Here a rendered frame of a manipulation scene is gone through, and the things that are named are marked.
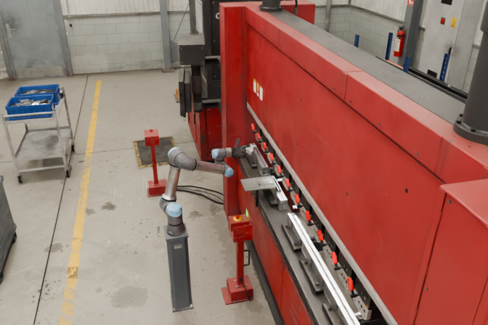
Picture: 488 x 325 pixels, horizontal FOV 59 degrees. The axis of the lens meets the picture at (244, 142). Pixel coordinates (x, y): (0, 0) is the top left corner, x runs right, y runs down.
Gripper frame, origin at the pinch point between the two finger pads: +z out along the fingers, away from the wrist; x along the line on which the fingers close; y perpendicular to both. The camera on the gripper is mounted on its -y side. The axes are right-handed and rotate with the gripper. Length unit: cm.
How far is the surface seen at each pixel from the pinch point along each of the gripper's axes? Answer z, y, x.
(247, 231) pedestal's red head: -15, 65, -16
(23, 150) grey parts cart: -244, -123, -229
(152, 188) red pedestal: -87, -36, -186
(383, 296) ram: 12, 131, 129
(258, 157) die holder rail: 14, -9, -50
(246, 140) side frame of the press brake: 12, -38, -72
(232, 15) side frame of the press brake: -2, -118, 22
